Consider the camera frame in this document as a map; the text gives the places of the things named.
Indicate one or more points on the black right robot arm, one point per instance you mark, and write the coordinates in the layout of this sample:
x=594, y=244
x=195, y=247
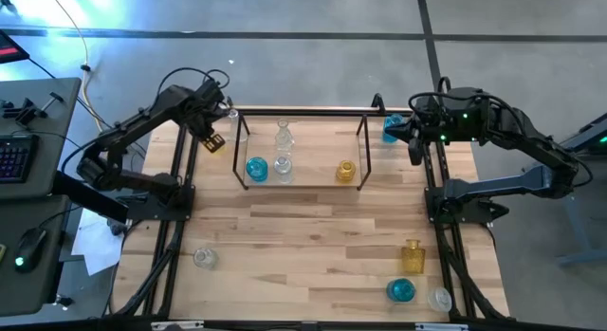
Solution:
x=502, y=184

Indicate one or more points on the white bracket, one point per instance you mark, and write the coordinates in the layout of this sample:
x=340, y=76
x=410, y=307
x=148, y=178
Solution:
x=176, y=325
x=441, y=327

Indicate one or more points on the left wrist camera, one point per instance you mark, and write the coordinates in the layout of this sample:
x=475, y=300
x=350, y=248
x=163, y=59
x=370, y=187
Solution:
x=211, y=91

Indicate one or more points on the black desk clamp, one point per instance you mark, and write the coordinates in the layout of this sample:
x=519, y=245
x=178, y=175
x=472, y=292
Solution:
x=26, y=114

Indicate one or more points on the clear ribbed glass vase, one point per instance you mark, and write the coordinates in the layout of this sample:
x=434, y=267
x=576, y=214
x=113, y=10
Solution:
x=283, y=169

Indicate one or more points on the black device with red light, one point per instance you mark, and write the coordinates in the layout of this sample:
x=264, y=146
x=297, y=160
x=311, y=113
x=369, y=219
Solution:
x=9, y=49

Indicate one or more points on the blue-grey table stand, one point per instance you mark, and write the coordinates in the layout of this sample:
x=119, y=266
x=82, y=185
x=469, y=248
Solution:
x=583, y=255

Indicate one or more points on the teal embossed glass vase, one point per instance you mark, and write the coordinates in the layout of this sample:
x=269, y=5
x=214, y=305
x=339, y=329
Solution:
x=256, y=170

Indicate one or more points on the tall teal textured glass vase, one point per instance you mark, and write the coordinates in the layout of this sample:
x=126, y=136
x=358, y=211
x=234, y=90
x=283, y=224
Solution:
x=390, y=136

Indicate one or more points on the clear frosted glass vase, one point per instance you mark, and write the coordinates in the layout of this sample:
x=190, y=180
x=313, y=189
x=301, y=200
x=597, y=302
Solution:
x=439, y=299

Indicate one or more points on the black aluminium table frame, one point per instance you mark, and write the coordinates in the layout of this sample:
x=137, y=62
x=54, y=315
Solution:
x=308, y=112

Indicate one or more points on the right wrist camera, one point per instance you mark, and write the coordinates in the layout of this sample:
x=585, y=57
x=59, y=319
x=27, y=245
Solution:
x=416, y=151

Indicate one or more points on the slender clear cut-glass vase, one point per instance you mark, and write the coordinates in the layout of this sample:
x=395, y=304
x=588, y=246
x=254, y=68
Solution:
x=233, y=115

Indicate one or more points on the round teal glass vase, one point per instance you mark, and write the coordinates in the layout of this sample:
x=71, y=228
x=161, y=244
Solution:
x=400, y=290

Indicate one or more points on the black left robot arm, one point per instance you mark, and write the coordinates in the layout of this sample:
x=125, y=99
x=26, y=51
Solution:
x=137, y=127

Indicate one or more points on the grey desk top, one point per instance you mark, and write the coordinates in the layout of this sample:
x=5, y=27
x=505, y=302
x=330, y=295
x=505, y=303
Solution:
x=52, y=146
x=28, y=293

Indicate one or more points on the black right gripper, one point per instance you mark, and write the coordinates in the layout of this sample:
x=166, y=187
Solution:
x=434, y=122

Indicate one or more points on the black computer mouse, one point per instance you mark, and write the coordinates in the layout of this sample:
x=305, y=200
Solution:
x=29, y=248

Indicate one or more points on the yellow square glass bottle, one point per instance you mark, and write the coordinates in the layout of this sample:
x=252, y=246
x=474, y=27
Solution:
x=413, y=259

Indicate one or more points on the yellow ribbed glass vase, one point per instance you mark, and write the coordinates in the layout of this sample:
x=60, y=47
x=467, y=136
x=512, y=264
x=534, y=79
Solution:
x=345, y=172

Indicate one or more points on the black-framed wooden shelf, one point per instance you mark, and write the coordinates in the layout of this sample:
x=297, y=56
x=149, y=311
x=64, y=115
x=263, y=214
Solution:
x=313, y=151

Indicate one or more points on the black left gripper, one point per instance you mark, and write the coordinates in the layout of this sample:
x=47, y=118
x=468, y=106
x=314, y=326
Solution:
x=208, y=116

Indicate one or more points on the black diagonal bar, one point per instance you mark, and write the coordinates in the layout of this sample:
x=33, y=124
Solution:
x=90, y=198

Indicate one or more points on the white paper sheet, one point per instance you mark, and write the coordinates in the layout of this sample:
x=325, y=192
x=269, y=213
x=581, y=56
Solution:
x=97, y=245

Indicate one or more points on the black keyboard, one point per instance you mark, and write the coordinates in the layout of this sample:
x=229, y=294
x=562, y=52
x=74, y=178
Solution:
x=16, y=158

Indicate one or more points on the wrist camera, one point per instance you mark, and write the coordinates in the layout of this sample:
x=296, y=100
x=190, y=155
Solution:
x=211, y=91
x=416, y=151

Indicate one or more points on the clear round glass vase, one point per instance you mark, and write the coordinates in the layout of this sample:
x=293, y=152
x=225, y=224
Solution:
x=205, y=259

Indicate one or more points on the clear flared glass vase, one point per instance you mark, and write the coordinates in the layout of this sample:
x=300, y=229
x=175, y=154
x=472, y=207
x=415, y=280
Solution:
x=283, y=127

